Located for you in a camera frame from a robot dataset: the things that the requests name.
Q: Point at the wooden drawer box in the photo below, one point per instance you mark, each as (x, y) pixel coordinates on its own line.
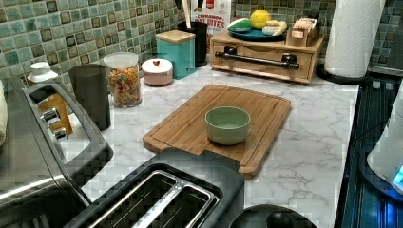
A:
(306, 57)

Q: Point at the black drawer handle bar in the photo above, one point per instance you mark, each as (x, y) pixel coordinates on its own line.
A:
(288, 61)

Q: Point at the green ceramic bowl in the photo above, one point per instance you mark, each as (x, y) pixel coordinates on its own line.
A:
(227, 125)

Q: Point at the wooden cutting board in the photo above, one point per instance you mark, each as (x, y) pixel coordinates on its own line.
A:
(185, 128)

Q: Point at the pink white sugar bowl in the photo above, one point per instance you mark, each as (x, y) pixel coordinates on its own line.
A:
(157, 72)

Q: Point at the teal canister wooden lid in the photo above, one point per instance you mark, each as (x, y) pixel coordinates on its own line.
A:
(178, 47)

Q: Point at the black toaster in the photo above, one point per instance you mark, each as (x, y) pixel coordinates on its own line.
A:
(174, 189)

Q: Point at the black utensil holder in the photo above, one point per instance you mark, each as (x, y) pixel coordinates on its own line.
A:
(200, 30)

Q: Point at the glass cereal jar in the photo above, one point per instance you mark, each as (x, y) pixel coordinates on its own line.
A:
(124, 78)

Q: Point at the teal plate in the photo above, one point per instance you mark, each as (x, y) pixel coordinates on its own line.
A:
(256, 36)

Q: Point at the green white toy vegetable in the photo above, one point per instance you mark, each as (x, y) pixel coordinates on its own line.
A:
(240, 25)

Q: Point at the cinnamon oat bites box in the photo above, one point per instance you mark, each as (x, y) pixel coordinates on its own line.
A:
(215, 14)

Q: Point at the yellow lemon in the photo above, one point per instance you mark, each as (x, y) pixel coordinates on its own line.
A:
(259, 18)

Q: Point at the pale toy banana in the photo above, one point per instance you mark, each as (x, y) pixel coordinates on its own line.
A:
(274, 28)

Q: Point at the dark grey cup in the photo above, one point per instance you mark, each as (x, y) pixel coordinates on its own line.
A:
(90, 90)

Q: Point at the black round lid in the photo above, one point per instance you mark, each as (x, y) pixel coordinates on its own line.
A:
(269, 216)

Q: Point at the black paper towel base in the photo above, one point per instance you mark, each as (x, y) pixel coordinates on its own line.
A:
(325, 75)

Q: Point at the wooden tea bag holder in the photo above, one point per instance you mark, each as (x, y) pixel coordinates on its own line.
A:
(303, 33)

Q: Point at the white capped brown bottle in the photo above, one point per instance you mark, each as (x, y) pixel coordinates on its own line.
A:
(40, 72)

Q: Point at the white paper towel roll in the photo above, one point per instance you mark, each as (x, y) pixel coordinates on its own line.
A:
(351, 40)

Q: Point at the wooden utensil handle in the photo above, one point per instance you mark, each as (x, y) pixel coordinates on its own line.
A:
(186, 13)

